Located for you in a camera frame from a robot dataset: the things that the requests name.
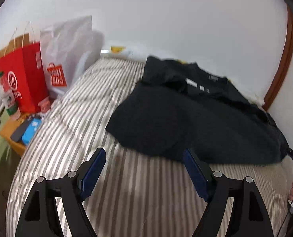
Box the black sweatshirt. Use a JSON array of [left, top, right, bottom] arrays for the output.
[[106, 56, 290, 165]]

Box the striped mattress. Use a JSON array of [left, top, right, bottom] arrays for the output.
[[5, 57, 293, 237]]

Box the blue box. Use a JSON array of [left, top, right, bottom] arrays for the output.
[[22, 118, 41, 146]]

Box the black phone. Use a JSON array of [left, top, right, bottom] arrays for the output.
[[10, 119, 32, 142]]

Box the wooden nightstand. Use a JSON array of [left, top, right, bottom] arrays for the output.
[[0, 113, 41, 157]]

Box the small pink container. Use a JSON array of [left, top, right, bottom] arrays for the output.
[[38, 97, 51, 113]]

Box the green bed sheet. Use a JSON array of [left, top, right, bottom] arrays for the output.
[[0, 111, 20, 210]]

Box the plastic water bottle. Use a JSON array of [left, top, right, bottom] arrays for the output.
[[0, 71, 21, 120]]

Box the red paper shopping bag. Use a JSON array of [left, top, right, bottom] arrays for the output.
[[0, 30, 49, 113]]

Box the white Miniso plastic bag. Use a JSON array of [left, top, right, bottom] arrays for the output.
[[40, 16, 104, 99]]

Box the black cable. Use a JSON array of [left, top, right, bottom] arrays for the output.
[[276, 182, 293, 237]]

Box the brown wooden door frame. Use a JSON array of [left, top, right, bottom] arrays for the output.
[[262, 5, 293, 111]]

